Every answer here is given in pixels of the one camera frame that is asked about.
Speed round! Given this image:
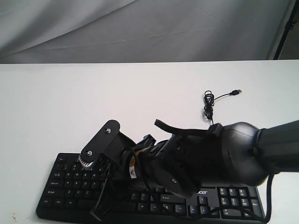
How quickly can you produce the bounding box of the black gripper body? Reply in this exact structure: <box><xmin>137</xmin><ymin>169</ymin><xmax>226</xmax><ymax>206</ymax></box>
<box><xmin>112</xmin><ymin>135</ymin><xmax>199</xmax><ymax>198</ymax></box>

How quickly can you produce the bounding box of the black stand pole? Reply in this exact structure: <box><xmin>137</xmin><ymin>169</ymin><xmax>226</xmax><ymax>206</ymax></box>
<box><xmin>273</xmin><ymin>0</ymin><xmax>299</xmax><ymax>60</ymax></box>

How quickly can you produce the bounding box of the black usb cable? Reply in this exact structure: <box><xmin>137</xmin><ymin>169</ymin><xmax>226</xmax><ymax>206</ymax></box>
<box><xmin>201</xmin><ymin>89</ymin><xmax>243</xmax><ymax>126</ymax></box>

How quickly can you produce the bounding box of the grey backdrop cloth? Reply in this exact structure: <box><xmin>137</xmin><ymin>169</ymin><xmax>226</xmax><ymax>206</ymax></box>
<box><xmin>0</xmin><ymin>0</ymin><xmax>295</xmax><ymax>63</ymax></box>

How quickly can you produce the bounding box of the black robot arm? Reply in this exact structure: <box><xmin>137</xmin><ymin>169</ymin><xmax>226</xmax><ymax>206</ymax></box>
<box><xmin>81</xmin><ymin>120</ymin><xmax>299</xmax><ymax>220</ymax></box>

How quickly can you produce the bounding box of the black acer keyboard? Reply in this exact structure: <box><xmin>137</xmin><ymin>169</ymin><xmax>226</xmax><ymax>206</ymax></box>
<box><xmin>36</xmin><ymin>153</ymin><xmax>264</xmax><ymax>224</ymax></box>

